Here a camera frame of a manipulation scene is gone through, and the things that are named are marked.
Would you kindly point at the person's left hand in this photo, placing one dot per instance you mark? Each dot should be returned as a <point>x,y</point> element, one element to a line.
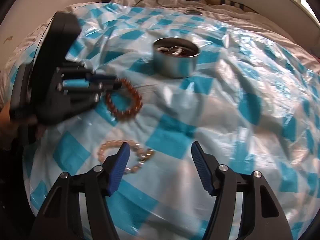
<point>7,125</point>

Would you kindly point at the round metal tin lid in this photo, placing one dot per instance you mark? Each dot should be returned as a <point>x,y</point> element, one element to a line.
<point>192,12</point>

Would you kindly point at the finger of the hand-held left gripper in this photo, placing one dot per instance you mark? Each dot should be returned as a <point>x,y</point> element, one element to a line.
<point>100,78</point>
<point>75,105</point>

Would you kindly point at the round metal tin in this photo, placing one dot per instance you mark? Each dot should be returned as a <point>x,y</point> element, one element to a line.
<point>175,66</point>

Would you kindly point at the thin silver bangle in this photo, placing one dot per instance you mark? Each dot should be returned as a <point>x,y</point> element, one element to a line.
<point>147,86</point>

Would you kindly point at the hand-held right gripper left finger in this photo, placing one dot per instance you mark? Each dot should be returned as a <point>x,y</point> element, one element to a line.
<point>120,167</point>

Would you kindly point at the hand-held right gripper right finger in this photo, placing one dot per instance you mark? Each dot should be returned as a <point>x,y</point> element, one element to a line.
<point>201,170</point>

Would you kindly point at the dark striped pillow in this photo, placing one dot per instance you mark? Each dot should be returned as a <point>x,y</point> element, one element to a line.
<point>235,5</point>

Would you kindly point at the blue white checked plastic sheet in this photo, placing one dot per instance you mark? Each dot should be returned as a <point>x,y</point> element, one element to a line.
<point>200,117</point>

